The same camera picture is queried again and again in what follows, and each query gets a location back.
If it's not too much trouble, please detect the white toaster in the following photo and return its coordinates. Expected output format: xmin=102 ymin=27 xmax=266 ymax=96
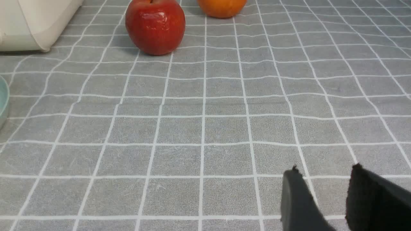
xmin=0 ymin=0 xmax=83 ymax=52

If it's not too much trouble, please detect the red apple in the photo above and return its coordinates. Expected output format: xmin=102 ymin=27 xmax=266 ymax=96
xmin=125 ymin=0 xmax=186 ymax=56

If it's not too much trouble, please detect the orange persimmon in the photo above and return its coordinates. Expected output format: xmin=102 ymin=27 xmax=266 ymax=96
xmin=197 ymin=0 xmax=247 ymax=19

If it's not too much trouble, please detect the light green plate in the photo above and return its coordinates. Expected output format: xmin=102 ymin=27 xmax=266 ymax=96
xmin=0 ymin=76 xmax=10 ymax=129

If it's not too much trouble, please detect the grey checkered tablecloth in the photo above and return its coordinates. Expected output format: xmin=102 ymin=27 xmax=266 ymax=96
xmin=1 ymin=0 xmax=411 ymax=231

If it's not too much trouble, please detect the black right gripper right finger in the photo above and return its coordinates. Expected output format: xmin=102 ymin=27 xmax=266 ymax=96
xmin=345 ymin=164 xmax=411 ymax=231

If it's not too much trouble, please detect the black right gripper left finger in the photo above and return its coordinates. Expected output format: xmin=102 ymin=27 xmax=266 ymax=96
xmin=280 ymin=165 xmax=335 ymax=231

